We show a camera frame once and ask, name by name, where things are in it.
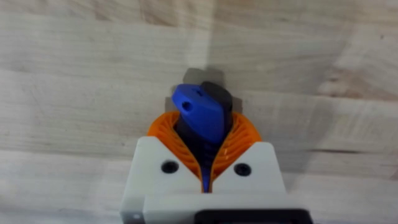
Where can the blue electric screwdriver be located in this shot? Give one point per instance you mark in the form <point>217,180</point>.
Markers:
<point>202,118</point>

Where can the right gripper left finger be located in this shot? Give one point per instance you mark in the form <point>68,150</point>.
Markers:
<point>149,161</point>

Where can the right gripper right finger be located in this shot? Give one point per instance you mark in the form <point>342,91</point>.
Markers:
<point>255,165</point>

